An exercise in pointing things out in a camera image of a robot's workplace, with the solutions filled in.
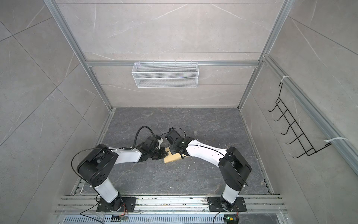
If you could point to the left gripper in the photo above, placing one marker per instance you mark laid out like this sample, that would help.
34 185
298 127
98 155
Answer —
163 154

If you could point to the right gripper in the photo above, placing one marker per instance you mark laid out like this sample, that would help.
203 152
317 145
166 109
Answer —
173 151

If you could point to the yellow kraft envelope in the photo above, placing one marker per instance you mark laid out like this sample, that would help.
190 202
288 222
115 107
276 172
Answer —
171 157

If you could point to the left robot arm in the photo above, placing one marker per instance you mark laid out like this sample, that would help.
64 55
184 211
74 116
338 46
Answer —
97 165

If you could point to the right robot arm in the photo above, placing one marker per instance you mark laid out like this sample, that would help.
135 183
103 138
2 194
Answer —
233 166

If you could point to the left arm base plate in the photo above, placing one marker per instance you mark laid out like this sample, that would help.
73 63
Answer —
118 205

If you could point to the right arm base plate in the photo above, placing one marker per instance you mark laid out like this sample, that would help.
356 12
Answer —
217 204

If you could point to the white wire mesh basket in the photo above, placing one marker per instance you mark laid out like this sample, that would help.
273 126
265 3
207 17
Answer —
165 75

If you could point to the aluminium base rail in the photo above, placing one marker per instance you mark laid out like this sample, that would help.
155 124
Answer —
251 209

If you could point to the black wire hook rack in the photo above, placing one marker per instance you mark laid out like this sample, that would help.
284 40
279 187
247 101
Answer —
294 128

